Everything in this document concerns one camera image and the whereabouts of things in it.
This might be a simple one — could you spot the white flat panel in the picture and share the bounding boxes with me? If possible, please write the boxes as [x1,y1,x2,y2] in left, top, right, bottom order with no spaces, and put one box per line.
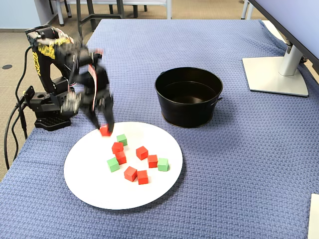
[308,193,319,239]

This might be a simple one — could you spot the black metal bucket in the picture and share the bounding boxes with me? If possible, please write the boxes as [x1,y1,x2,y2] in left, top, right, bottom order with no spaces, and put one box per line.
[154,66,224,129]

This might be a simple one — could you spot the black chair legs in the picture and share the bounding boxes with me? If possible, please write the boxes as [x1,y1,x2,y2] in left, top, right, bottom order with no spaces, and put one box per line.
[48,0,73,18]
[109,3,148,18]

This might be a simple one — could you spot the red cube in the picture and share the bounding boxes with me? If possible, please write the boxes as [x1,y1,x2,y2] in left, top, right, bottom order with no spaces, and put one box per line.
[115,151,127,165]
[124,166,138,183]
[147,154,159,169]
[99,124,112,137]
[111,142,125,154]
[137,170,149,185]
[136,145,149,161]

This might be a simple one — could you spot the white red servo wire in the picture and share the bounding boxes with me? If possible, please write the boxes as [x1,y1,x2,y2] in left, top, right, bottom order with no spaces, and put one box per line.
[88,63,99,112]

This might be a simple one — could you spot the green cube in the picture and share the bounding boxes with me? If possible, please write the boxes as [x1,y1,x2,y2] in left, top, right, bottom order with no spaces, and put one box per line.
[157,157,169,172]
[106,157,121,173]
[116,133,128,147]

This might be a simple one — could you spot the black plug with cable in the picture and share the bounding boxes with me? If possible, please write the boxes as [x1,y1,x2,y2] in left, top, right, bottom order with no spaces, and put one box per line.
[17,104,28,140]

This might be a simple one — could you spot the thick black cable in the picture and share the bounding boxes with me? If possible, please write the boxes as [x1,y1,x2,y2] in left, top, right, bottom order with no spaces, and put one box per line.
[2,99,25,171]

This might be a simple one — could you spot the white round plate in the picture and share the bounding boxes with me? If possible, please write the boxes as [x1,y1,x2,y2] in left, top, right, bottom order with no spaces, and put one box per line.
[63,121,184,211]

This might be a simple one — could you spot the small camera circuit board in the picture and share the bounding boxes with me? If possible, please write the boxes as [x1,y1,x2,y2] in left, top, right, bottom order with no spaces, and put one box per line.
[61,92,82,113]

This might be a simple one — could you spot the monitor with silver stand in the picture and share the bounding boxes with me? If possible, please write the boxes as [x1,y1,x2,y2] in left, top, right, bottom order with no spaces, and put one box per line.
[241,0,319,98]

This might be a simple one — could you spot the dark grey metal table frame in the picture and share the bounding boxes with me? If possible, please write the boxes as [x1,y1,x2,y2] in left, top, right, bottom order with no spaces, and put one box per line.
[76,0,125,48]

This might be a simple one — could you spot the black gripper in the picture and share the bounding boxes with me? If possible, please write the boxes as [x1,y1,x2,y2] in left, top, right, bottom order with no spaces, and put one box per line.
[74,67,115,133]

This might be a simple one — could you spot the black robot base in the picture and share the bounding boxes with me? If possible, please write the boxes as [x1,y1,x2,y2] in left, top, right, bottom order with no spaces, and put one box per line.
[23,86,83,132]

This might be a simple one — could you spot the blue woven tablecloth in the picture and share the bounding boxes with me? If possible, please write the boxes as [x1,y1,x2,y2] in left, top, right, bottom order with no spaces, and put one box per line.
[0,18,319,239]

